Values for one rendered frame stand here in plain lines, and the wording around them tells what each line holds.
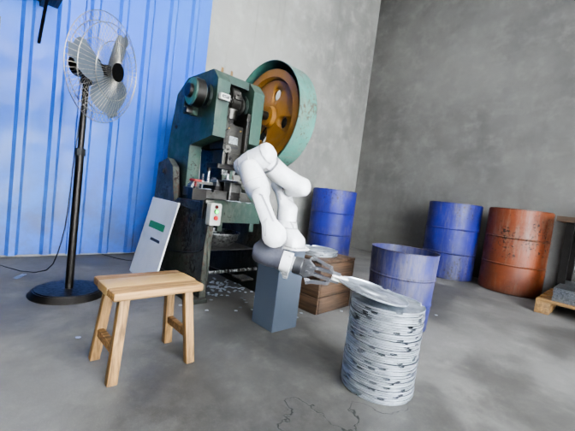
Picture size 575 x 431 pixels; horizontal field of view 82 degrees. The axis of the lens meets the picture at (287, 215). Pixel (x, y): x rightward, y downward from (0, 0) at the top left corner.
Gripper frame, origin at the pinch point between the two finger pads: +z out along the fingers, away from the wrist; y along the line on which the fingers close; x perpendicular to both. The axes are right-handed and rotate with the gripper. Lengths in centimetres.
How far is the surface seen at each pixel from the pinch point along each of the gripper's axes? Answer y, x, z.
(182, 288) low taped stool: -19, -17, -58
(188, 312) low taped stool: -30, -12, -55
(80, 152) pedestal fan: 16, 33, -156
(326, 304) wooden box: -34, 76, 4
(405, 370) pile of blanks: -22.8, -12.7, 31.6
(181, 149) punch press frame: 37, 97, -130
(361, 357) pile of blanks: -24.1, -11.6, 15.4
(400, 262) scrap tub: 8, 62, 37
